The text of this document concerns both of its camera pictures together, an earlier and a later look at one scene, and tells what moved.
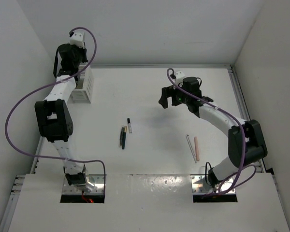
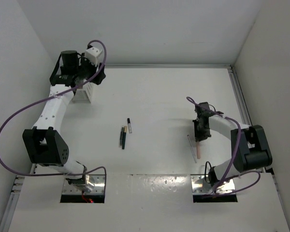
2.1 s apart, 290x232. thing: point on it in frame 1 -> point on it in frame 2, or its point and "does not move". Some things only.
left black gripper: x=82 y=50 -> x=84 y=61
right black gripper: x=168 y=91 -> x=199 y=137
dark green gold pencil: x=124 y=135 does not move
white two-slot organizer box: x=83 y=92 does not move
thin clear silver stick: x=189 y=143 does not move
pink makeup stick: x=196 y=149 does not move
